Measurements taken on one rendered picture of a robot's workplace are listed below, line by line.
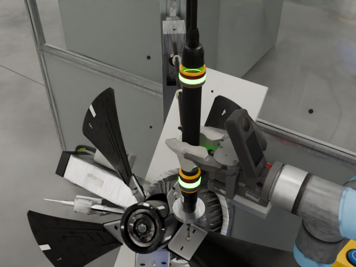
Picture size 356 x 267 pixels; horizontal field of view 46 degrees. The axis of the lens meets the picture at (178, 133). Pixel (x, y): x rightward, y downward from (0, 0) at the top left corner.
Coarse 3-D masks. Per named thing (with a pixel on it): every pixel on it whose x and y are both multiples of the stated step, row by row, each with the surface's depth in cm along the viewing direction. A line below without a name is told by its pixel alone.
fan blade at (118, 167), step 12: (108, 96) 103; (96, 108) 108; (108, 108) 104; (84, 120) 115; (96, 120) 109; (108, 120) 104; (84, 132) 118; (96, 132) 112; (108, 132) 105; (120, 132) 101; (96, 144) 115; (108, 144) 107; (120, 144) 102; (108, 156) 112; (120, 156) 103; (120, 168) 106
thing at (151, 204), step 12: (132, 204) 98; (144, 204) 96; (156, 204) 98; (132, 216) 98; (144, 216) 96; (156, 216) 95; (168, 216) 97; (120, 228) 98; (132, 228) 98; (156, 228) 96; (168, 228) 96; (132, 240) 98; (144, 240) 96; (156, 240) 95; (168, 240) 97; (144, 252) 96
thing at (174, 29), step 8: (168, 16) 134; (176, 16) 134; (168, 24) 131; (176, 24) 131; (184, 24) 131; (168, 32) 127; (176, 32) 127; (184, 32) 127; (168, 40) 128; (176, 40) 128; (184, 40) 128; (168, 48) 130
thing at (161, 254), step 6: (156, 252) 102; (162, 252) 103; (168, 252) 104; (138, 258) 100; (144, 258) 101; (150, 258) 102; (156, 258) 102; (162, 258) 103; (168, 258) 104; (138, 264) 100; (156, 264) 102; (162, 264) 103; (168, 264) 104
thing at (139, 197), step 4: (132, 176) 102; (132, 180) 103; (132, 184) 105; (136, 184) 101; (132, 188) 107; (140, 192) 101; (136, 196) 107; (140, 196) 103; (136, 200) 108; (140, 200) 104
